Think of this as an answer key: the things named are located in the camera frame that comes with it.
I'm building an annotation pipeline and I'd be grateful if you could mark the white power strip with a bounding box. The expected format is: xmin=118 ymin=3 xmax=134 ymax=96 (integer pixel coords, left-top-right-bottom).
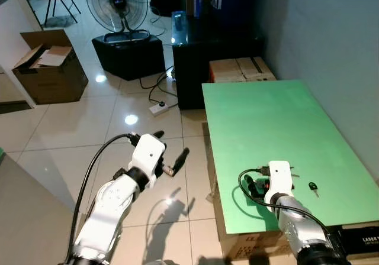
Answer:
xmin=149 ymin=101 xmax=168 ymax=115

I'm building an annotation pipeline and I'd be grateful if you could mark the black cabinet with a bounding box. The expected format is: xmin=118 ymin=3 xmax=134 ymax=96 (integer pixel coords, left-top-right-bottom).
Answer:
xmin=171 ymin=32 xmax=265 ymax=110

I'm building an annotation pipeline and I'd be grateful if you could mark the black box under fan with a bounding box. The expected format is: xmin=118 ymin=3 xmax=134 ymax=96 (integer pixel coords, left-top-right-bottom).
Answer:
xmin=91 ymin=32 xmax=166 ymax=82

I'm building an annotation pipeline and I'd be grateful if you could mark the closed cardboard box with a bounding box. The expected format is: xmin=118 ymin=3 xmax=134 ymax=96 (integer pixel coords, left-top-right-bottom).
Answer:
xmin=208 ymin=59 xmax=245 ymax=84

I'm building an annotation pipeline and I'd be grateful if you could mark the black laser toner box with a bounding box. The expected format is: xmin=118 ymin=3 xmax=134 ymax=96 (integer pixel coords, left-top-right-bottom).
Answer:
xmin=339 ymin=225 xmax=379 ymax=258

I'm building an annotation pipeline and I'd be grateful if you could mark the cardboard box with black tape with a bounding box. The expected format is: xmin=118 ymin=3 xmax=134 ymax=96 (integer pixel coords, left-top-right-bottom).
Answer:
xmin=236 ymin=56 xmax=277 ymax=82

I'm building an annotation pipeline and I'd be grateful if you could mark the open brown cardboard box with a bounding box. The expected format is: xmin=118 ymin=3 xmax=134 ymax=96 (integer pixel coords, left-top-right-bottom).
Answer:
xmin=11 ymin=29 xmax=89 ymax=105

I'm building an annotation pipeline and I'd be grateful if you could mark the black standing fan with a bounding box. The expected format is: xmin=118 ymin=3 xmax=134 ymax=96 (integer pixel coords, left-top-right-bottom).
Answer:
xmin=85 ymin=0 xmax=150 ymax=42

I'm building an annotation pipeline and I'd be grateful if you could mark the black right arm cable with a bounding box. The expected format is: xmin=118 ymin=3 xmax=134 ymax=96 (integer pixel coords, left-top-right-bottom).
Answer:
xmin=237 ymin=167 xmax=330 ymax=233

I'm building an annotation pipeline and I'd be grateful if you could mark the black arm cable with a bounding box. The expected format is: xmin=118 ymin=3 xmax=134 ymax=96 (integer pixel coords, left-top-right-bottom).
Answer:
xmin=237 ymin=167 xmax=330 ymax=233
xmin=66 ymin=133 xmax=140 ymax=260

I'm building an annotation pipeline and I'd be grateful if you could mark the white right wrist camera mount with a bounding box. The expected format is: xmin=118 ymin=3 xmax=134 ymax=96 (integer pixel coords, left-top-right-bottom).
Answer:
xmin=264 ymin=160 xmax=294 ymax=198

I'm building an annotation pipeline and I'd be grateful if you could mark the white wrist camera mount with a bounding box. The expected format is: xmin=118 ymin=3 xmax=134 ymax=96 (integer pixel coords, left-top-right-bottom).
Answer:
xmin=264 ymin=160 xmax=294 ymax=198
xmin=128 ymin=133 xmax=167 ymax=190

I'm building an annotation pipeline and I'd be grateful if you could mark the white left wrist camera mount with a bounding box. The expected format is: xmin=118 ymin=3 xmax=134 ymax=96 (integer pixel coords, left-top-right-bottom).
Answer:
xmin=128 ymin=133 xmax=167 ymax=190

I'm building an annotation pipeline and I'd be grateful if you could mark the black floor cable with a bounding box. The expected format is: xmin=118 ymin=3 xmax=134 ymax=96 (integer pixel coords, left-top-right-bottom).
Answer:
xmin=139 ymin=66 xmax=179 ymax=109

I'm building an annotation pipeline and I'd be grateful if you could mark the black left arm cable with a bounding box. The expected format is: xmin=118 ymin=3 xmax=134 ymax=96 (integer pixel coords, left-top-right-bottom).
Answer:
xmin=66 ymin=133 xmax=140 ymax=260

